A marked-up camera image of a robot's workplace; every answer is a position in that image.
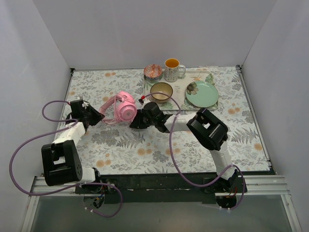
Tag pink headphones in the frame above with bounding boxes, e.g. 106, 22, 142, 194
99, 91, 137, 125

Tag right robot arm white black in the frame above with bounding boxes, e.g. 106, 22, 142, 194
129, 102, 238, 192

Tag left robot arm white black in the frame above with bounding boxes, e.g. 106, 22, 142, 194
41, 100, 104, 193

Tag beige brown bowl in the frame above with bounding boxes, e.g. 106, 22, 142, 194
150, 82, 173, 103

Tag floral serving tray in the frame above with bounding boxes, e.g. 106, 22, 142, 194
159, 70, 219, 110

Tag red patterned small bowl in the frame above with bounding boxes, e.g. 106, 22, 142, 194
143, 64, 163, 80

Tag floral mug orange inside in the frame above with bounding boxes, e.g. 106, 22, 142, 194
164, 58, 186, 82

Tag mint green plate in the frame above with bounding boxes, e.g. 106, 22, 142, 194
185, 81, 219, 108

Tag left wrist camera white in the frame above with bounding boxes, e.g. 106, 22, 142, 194
77, 96, 88, 108

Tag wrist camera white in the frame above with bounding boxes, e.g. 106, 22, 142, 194
138, 96, 149, 105
77, 96, 88, 108

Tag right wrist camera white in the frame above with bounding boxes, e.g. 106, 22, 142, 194
138, 96, 149, 105

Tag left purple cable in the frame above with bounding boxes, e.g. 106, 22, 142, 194
10, 99, 124, 218

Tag purple cable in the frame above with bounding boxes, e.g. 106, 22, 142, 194
141, 93, 247, 213
10, 99, 124, 218

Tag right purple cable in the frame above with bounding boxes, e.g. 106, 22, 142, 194
141, 93, 247, 213

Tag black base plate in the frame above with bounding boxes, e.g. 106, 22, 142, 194
74, 172, 248, 203

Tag aluminium frame rail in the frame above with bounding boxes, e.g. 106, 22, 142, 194
30, 177, 76, 197

